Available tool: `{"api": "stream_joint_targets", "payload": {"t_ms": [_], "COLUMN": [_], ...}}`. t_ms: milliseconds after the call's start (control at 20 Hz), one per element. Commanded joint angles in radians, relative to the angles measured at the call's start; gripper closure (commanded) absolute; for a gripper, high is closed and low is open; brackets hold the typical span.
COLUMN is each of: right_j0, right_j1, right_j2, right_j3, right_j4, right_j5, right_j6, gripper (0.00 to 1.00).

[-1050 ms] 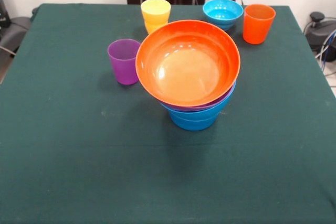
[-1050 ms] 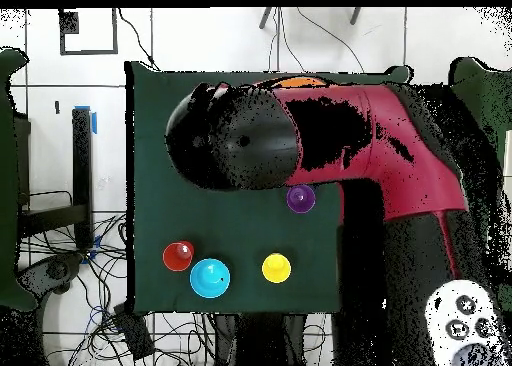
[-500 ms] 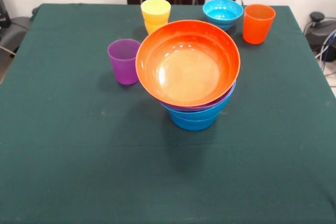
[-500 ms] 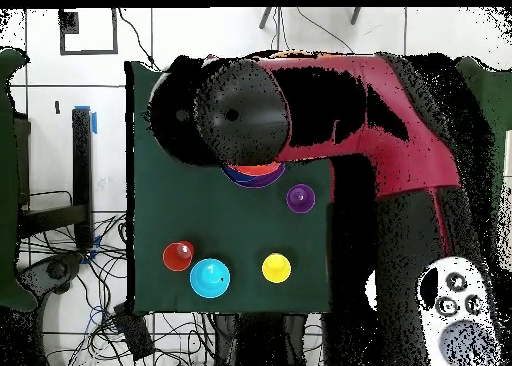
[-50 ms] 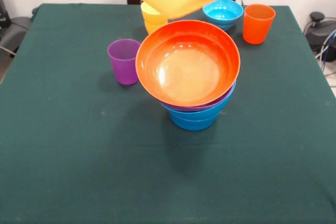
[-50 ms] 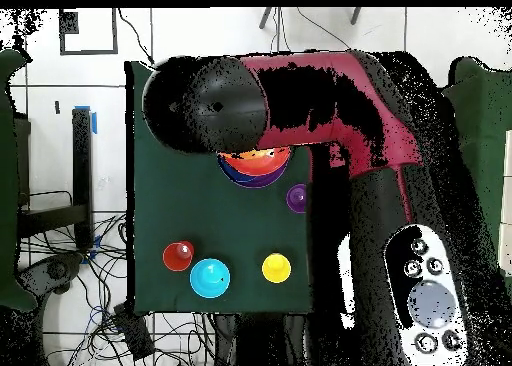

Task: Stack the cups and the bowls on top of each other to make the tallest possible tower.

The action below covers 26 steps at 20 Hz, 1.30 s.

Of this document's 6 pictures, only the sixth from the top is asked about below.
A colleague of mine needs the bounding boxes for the large purple plastic bowl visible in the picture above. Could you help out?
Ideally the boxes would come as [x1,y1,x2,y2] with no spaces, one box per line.
[238,163,290,190]

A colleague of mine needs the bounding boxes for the orange shallow plastic bowl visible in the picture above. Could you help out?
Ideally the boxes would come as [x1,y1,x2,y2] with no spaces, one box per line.
[218,146,293,178]

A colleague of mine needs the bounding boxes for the purple plastic cup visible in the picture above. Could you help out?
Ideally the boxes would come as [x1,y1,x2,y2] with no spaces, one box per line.
[285,183,308,214]

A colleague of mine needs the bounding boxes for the yellow plastic cup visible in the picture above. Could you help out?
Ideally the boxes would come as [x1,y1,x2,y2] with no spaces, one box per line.
[261,252,292,284]

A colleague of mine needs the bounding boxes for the dark green tablecloth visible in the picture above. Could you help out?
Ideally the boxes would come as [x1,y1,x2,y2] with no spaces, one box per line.
[125,60,314,316]

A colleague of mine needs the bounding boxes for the small cyan plastic bowl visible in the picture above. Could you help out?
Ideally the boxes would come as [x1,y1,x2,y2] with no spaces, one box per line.
[189,258,232,300]

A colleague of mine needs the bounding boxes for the orange-red plastic cup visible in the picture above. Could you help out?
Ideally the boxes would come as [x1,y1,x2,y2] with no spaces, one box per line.
[162,240,196,272]

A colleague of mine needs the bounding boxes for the black power strip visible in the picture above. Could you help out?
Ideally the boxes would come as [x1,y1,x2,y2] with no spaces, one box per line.
[112,301,156,361]

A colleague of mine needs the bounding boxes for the green cloth side table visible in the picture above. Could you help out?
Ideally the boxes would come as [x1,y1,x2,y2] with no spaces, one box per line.
[0,47,39,312]
[441,57,512,239]

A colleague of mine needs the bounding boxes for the white boxes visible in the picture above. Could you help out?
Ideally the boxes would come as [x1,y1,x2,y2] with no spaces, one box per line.
[497,128,512,279]

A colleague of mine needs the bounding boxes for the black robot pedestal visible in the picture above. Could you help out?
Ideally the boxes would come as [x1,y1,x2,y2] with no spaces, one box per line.
[213,312,310,366]

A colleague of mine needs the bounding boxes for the black table frame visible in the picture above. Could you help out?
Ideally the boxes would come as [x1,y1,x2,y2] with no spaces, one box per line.
[15,107,95,251]

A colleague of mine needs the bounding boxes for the thin black cable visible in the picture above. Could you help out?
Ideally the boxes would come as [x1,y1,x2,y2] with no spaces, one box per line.
[295,7,353,51]

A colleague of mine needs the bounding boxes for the black cable tangle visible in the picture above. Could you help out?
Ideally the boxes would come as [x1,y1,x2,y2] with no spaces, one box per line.
[19,211,215,366]

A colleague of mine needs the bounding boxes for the black pedestal leg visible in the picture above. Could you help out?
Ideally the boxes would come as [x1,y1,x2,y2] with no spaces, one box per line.
[17,251,85,297]

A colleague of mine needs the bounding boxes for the black square frame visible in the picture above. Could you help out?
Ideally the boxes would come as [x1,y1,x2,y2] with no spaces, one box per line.
[58,8,120,56]

